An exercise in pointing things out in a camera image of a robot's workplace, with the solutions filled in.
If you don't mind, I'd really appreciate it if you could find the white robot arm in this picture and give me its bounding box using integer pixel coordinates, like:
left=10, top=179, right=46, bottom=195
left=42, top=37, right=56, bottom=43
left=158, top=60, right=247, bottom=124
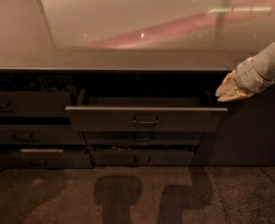
left=215, top=41, right=275, bottom=102

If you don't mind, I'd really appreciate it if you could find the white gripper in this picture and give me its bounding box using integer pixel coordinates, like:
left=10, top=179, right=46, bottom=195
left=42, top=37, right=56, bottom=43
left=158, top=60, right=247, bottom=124
left=215, top=58, right=274, bottom=102

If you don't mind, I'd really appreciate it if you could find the dark clutter in drawer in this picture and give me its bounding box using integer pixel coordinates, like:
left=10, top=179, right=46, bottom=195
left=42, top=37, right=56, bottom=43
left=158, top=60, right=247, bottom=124
left=0, top=74, right=65, bottom=91

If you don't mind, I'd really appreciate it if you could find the dark drawer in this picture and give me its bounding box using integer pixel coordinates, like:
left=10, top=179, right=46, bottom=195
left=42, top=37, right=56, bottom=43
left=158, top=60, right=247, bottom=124
left=0, top=149, right=93, bottom=169
left=65, top=90, right=227, bottom=133
left=85, top=132, right=203, bottom=146
left=90, top=150, right=194, bottom=166
left=0, top=91, right=72, bottom=118
left=0, top=125, right=86, bottom=146

